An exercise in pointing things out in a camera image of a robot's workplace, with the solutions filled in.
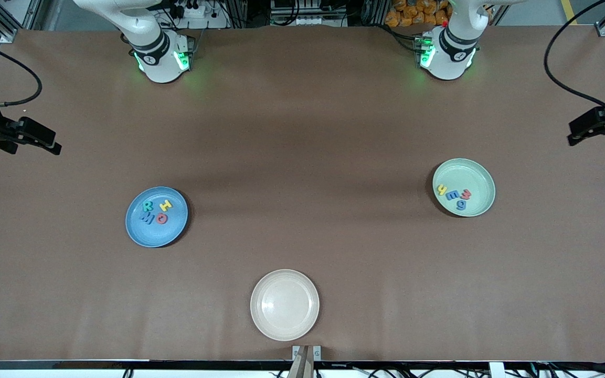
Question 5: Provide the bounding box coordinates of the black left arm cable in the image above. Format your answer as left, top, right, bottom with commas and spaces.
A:
544, 0, 605, 113

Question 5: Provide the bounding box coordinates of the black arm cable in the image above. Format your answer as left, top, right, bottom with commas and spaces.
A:
0, 34, 44, 109
544, 0, 605, 113

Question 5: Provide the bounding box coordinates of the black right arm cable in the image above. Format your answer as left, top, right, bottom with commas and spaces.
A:
0, 34, 44, 109

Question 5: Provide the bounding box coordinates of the green plate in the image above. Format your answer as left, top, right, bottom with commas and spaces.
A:
432, 158, 496, 217

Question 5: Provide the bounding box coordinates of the white electronics box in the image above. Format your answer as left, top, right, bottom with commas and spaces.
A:
270, 0, 350, 27

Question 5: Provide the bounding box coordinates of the orange packets pile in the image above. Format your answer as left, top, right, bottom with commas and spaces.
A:
385, 0, 452, 28

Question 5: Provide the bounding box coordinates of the blue plate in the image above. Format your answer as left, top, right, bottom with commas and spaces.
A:
126, 186, 189, 248

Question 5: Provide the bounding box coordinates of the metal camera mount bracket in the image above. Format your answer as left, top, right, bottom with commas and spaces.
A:
288, 345, 322, 378

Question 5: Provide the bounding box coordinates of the beige plate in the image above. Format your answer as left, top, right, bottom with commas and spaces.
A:
250, 269, 320, 342

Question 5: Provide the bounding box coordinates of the white power strip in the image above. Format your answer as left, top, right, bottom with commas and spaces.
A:
168, 0, 229, 29

